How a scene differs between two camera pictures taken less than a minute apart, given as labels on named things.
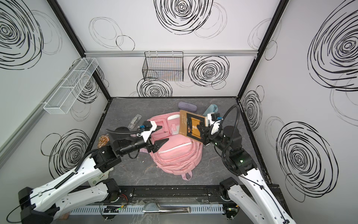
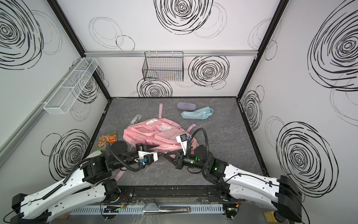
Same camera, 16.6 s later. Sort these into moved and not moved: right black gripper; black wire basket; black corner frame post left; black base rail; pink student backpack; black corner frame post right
Moved: right black gripper; pink student backpack
Not moved: black wire basket; black corner frame post right; black base rail; black corner frame post left
